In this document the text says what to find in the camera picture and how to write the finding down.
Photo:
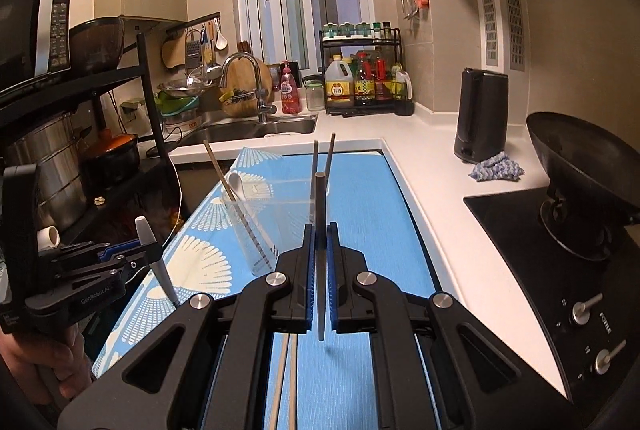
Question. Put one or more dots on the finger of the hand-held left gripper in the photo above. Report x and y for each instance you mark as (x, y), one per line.
(117, 251)
(135, 262)

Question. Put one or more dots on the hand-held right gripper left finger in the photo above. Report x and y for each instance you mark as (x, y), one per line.
(311, 280)

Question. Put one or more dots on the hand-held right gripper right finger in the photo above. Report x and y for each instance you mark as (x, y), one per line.
(332, 280)

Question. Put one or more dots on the clear plastic utensil holder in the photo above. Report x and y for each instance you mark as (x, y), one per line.
(285, 225)

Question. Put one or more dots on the person's left hand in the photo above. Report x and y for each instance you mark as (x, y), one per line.
(50, 355)

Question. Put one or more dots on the white pipe piece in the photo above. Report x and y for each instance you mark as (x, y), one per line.
(49, 240)

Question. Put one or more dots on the stainless steel stockpot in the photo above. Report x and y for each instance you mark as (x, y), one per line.
(50, 170)

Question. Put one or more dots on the blue shell-pattern placemat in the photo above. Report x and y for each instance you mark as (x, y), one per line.
(360, 210)

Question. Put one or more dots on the black pot with orange lid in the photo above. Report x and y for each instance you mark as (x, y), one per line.
(112, 160)

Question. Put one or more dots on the stainless steel sink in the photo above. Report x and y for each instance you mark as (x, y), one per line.
(280, 127)

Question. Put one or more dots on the green plastic basin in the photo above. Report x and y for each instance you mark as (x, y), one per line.
(175, 105)

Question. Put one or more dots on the black metal shelf rack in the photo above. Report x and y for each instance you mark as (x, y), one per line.
(100, 80)

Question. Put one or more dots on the black spice rack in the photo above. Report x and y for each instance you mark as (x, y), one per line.
(360, 109)

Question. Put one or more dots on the stainless steel bowl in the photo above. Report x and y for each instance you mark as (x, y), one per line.
(180, 85)

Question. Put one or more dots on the glass jar with green lid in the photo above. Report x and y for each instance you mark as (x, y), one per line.
(313, 97)

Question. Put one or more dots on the black glass gas cooktop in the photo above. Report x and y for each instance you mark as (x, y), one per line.
(510, 235)

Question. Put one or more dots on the yellow sponge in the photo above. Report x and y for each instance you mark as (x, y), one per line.
(225, 96)

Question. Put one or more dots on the pink dish soap bottle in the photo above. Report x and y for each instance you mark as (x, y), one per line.
(290, 90)

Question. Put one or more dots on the large yellow oil jug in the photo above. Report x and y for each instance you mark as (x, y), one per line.
(339, 85)

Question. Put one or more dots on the blue knitted dishcloth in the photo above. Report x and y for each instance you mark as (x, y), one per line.
(495, 167)

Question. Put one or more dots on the dark sauce bottle yellow label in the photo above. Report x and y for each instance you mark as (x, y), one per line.
(365, 85)

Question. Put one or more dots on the black microwave oven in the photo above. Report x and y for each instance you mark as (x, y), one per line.
(20, 35)

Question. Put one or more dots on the oil dispenser bottle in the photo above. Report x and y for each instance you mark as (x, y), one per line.
(402, 90)

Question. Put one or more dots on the light wooden hanging board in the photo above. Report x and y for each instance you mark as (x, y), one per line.
(172, 55)

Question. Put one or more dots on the dark brown bowl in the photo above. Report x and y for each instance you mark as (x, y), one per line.
(97, 45)

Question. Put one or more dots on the red sauce bottle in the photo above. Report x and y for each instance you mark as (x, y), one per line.
(382, 80)

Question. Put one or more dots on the metal grater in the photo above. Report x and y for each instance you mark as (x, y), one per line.
(192, 57)

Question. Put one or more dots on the round wooden cutting board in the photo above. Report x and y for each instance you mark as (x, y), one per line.
(245, 80)

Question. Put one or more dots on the black electric kettle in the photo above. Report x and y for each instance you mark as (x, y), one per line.
(480, 115)

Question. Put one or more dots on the chrome kitchen faucet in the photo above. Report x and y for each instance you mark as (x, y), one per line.
(240, 56)

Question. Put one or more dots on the white hanging ladle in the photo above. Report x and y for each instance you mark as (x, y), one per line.
(221, 42)

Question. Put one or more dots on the black burner grate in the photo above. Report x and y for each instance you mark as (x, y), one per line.
(575, 235)

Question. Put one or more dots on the metal stove knob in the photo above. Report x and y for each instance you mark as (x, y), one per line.
(580, 312)
(602, 362)

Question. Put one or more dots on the row of spice jars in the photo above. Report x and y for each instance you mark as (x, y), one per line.
(345, 30)

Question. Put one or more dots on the black wok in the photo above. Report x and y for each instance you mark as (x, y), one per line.
(575, 150)

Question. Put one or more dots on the wall socket with plug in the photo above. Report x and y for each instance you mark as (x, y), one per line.
(132, 107)

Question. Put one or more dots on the black hook rail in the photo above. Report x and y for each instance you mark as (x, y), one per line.
(192, 22)

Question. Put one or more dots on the grey wall vent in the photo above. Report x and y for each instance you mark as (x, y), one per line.
(514, 30)
(490, 25)

